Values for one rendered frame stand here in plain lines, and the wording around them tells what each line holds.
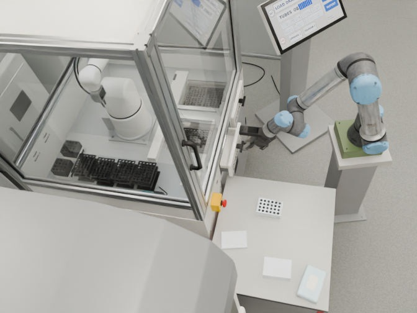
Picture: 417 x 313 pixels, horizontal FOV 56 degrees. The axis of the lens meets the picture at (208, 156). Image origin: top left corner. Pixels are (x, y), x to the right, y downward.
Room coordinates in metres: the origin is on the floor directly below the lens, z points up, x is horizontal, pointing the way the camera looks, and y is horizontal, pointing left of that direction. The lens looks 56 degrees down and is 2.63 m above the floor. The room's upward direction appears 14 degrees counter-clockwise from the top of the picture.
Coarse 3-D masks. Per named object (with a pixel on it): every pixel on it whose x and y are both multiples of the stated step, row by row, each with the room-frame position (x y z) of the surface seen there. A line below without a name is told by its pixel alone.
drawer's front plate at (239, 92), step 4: (240, 80) 1.63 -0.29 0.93; (240, 84) 1.59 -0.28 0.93; (240, 88) 1.56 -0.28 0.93; (240, 92) 1.55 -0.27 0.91; (236, 96) 1.51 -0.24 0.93; (240, 96) 1.54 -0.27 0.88; (236, 100) 1.48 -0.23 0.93; (236, 104) 1.45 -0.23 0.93; (240, 104) 1.52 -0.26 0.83; (236, 108) 1.44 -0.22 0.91; (232, 112) 1.40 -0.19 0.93; (236, 112) 1.43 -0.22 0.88; (232, 116) 1.37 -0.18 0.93; (236, 116) 1.42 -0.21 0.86; (232, 120) 1.37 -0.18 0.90; (236, 120) 1.41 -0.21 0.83; (232, 124) 1.37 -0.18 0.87
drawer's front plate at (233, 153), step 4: (240, 124) 1.31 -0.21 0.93; (236, 128) 1.29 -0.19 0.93; (236, 132) 1.26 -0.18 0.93; (236, 136) 1.23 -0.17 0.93; (240, 136) 1.28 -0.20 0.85; (236, 140) 1.21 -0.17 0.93; (240, 140) 1.27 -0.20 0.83; (232, 148) 1.16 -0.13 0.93; (236, 148) 1.19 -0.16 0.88; (232, 152) 1.14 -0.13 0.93; (236, 152) 1.18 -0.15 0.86; (232, 156) 1.11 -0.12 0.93; (236, 156) 1.17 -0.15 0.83; (232, 160) 1.09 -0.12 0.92; (228, 164) 1.07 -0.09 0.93; (232, 164) 1.08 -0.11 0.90; (228, 168) 1.06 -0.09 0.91; (232, 168) 1.07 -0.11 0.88; (232, 172) 1.06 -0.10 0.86; (232, 176) 1.06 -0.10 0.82
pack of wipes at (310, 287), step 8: (304, 272) 0.49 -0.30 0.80; (312, 272) 0.48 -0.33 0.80; (320, 272) 0.47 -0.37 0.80; (304, 280) 0.45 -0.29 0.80; (312, 280) 0.44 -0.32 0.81; (320, 280) 0.44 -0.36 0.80; (304, 288) 0.42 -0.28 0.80; (312, 288) 0.41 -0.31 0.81; (320, 288) 0.40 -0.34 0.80; (304, 296) 0.39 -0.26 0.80; (312, 296) 0.38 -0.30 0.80
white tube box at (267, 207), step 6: (264, 198) 0.90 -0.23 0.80; (258, 204) 0.88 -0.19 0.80; (264, 204) 0.88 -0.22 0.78; (270, 204) 0.86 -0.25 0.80; (276, 204) 0.85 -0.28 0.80; (282, 204) 0.85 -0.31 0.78; (258, 210) 0.85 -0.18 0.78; (264, 210) 0.84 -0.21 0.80; (270, 210) 0.83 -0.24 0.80; (276, 210) 0.82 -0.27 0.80; (270, 216) 0.81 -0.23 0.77; (276, 216) 0.79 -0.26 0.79
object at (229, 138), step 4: (228, 128) 1.33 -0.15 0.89; (232, 128) 1.32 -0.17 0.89; (228, 132) 1.32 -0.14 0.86; (232, 132) 1.31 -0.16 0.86; (228, 136) 1.31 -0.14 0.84; (232, 136) 1.31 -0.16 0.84; (228, 140) 1.28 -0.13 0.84; (232, 140) 1.28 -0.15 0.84; (228, 144) 1.26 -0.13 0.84; (232, 144) 1.25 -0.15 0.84; (224, 148) 1.24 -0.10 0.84; (228, 148) 1.23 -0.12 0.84; (224, 152) 1.21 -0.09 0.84; (228, 152) 1.21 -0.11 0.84; (224, 156) 1.19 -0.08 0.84; (228, 156) 1.18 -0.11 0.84; (220, 160) 1.17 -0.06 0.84; (224, 160) 1.16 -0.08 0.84; (228, 160) 1.16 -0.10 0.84; (220, 164) 1.11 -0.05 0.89; (224, 164) 1.10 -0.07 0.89; (224, 168) 1.09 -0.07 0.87
